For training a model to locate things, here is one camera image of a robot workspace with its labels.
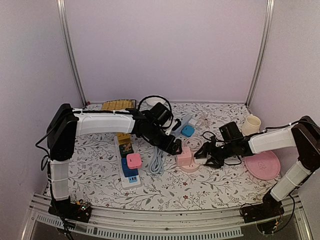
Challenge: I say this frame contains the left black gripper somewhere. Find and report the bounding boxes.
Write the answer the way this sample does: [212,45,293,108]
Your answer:
[147,124,183,156]

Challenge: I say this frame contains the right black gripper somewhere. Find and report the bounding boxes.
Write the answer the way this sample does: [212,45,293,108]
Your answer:
[194,141,236,169]

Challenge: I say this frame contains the pink cube socket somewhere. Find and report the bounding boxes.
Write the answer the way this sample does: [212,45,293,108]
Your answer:
[176,146,193,167]

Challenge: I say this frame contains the white plug adapter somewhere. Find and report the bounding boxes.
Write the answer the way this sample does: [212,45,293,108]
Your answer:
[193,157,208,165]

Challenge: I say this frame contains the light blue power strip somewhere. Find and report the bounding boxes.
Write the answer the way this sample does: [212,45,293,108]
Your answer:
[149,114,193,175]

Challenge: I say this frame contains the pink round socket base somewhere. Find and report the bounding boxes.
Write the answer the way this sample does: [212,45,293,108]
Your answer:
[179,160,200,173]

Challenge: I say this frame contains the cyan square plug adapter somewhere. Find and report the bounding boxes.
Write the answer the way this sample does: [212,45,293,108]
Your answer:
[181,125,195,138]

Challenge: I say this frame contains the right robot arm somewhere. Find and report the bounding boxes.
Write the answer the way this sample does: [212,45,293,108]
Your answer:
[194,115,320,218]

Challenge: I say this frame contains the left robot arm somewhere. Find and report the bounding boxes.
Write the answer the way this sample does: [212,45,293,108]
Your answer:
[35,102,182,217]

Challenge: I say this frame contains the pink square plug adapter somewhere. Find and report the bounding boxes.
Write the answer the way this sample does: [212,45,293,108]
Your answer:
[126,153,142,170]

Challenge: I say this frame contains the cream cup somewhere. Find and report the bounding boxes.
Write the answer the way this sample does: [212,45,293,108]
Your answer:
[241,114,262,136]

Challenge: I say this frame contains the green patterned cube adapter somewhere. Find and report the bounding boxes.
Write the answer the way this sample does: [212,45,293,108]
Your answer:
[119,142,134,155]

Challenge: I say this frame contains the pink plate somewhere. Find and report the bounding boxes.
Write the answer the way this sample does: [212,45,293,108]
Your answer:
[244,151,281,181]

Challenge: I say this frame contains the white ceramic bowl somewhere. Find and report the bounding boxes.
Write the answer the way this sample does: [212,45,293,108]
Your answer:
[145,96,166,107]

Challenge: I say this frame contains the dark blue cube adapter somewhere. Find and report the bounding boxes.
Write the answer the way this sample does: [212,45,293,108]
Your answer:
[121,158,139,178]

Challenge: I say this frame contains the yellow cube adapter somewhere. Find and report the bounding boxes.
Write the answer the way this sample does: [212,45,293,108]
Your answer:
[116,132,131,145]

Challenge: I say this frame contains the white long power strip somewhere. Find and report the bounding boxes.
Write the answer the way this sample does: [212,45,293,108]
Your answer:
[114,133,142,191]

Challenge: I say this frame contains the yellow woven mat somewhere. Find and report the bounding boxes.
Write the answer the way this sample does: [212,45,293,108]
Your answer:
[101,99,137,111]

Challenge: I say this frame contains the white coiled cable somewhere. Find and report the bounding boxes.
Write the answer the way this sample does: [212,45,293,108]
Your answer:
[181,116,216,152]

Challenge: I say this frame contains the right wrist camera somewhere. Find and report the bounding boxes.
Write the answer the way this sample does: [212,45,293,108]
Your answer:
[219,121,244,142]

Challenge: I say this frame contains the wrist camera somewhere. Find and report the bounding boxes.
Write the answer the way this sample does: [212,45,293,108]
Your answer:
[150,102,173,128]
[219,121,244,142]

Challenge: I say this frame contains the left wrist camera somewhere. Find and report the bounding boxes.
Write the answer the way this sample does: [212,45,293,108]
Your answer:
[150,102,173,128]

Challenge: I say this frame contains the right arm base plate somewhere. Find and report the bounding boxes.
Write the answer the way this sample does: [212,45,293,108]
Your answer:
[239,201,285,223]

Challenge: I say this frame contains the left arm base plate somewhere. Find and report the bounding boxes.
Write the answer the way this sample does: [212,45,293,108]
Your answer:
[48,198,92,223]

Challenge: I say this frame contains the front aluminium rail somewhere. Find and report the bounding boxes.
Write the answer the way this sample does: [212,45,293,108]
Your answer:
[21,194,319,240]

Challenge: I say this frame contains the right aluminium frame post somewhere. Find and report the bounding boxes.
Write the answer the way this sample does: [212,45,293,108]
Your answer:
[245,0,275,108]

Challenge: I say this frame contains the aluminium frame post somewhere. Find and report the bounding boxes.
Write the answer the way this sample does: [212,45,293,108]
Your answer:
[56,0,87,107]
[245,0,275,108]

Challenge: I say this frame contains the left aluminium frame post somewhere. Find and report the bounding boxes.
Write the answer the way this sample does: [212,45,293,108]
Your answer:
[56,0,87,107]

